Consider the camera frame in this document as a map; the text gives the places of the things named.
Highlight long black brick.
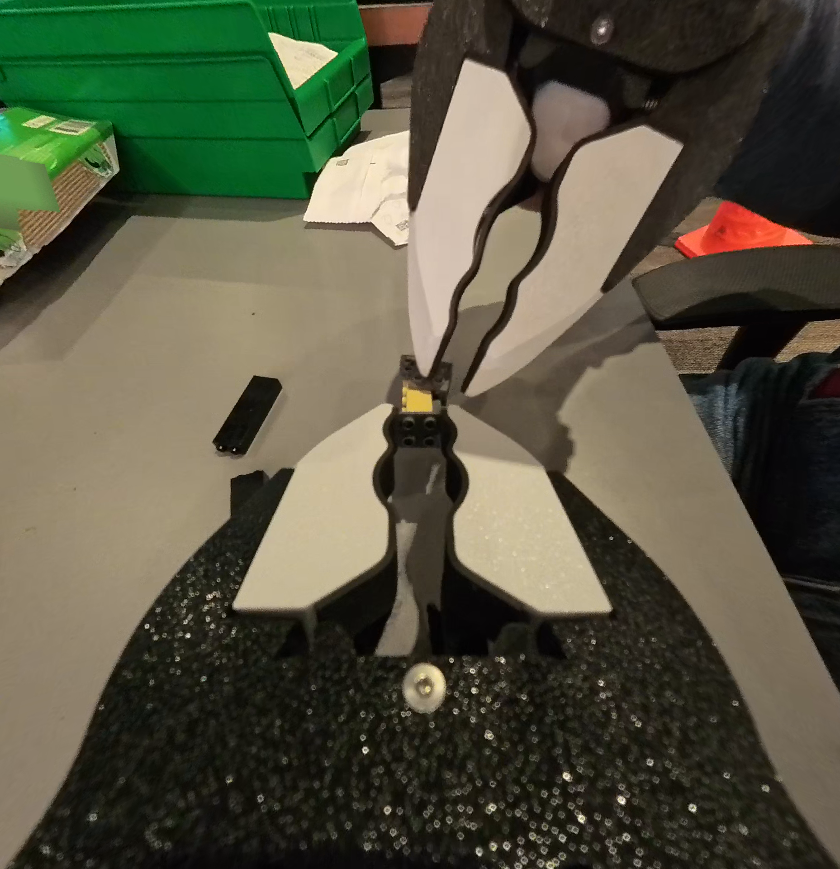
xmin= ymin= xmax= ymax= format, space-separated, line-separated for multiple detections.
xmin=230 ymin=470 xmax=273 ymax=520
xmin=213 ymin=375 xmax=285 ymax=456

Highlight grey and yellow brick assembly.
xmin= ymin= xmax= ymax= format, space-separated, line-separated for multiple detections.
xmin=391 ymin=380 xmax=456 ymax=450

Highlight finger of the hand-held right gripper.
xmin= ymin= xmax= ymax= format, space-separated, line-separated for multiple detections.
xmin=406 ymin=57 xmax=536 ymax=381
xmin=460 ymin=122 xmax=687 ymax=398

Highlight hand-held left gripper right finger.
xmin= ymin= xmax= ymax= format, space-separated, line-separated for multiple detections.
xmin=447 ymin=404 xmax=614 ymax=627

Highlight black office chair armrest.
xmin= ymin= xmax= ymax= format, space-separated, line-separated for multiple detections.
xmin=632 ymin=243 xmax=840 ymax=371

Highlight small dark grey brick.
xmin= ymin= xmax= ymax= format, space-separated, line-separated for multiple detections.
xmin=399 ymin=354 xmax=455 ymax=396

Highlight green cardboard toy box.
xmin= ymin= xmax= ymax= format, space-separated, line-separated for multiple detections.
xmin=0 ymin=107 xmax=120 ymax=293

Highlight grey desk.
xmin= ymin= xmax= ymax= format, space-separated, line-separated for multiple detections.
xmin=0 ymin=109 xmax=840 ymax=869

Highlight flat white printed paper bag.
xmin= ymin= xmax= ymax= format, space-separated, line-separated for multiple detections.
xmin=303 ymin=130 xmax=415 ymax=247

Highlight orange cone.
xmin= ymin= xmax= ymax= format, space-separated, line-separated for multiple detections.
xmin=674 ymin=200 xmax=816 ymax=261

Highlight person's right forearm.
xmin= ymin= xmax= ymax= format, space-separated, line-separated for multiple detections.
xmin=718 ymin=0 xmax=840 ymax=240

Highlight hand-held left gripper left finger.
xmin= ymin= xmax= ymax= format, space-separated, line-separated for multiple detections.
xmin=230 ymin=404 xmax=400 ymax=623

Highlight green plastic bin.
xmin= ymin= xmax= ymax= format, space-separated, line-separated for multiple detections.
xmin=0 ymin=0 xmax=375 ymax=200

